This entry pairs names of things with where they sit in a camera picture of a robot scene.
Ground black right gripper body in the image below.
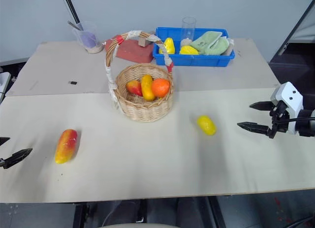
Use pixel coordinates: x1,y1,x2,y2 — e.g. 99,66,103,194
268,100,290,140

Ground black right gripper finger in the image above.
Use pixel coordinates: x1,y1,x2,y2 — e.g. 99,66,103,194
237,122,271,136
249,101,274,112

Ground orange fruit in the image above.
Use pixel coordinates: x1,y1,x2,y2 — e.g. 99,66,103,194
151,78,171,98

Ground small yellow lemon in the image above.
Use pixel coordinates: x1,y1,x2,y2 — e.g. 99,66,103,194
196,115,218,136

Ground dark cabinet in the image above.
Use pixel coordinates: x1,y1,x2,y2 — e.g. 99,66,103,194
268,42,315,89

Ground red-yellow mango, large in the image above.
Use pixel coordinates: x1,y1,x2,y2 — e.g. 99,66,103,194
54,129,78,165

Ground white device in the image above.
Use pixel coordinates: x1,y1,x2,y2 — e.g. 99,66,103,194
0,71,12,101

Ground green cloth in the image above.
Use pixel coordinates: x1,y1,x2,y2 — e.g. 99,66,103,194
189,31,229,56

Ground blue plastic bin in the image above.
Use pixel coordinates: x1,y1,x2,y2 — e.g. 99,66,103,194
152,27,236,68

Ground dark metal stand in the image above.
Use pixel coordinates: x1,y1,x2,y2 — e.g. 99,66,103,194
279,0,315,57

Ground yellow starfruit toy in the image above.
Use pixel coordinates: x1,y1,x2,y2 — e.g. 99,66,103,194
179,45,200,56
158,37,176,55

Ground clear glass tumbler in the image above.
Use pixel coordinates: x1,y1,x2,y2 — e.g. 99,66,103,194
182,16,197,42

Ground yellow-orange mango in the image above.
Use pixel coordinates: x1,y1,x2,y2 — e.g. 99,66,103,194
141,74,157,101

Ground red-yellow mango, small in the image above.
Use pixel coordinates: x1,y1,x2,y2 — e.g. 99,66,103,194
126,80,144,97

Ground clear measuring cup, purple filling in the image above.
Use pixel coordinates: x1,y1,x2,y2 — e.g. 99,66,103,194
72,21,104,55

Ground metal tongs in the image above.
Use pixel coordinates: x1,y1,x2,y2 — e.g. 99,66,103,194
67,20,85,32

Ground red brick block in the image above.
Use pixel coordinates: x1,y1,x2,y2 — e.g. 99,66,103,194
105,37,155,65

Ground black pole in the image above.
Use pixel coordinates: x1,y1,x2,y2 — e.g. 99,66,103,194
60,0,85,31

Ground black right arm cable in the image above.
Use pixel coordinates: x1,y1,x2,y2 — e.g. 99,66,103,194
277,116,315,123

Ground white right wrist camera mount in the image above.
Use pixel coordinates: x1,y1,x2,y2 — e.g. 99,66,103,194
270,81,304,135

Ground black table frame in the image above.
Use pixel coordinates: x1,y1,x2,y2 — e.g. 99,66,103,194
72,195,228,228

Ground wicker basket with taped handle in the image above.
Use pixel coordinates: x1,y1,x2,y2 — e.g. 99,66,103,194
105,30,175,123

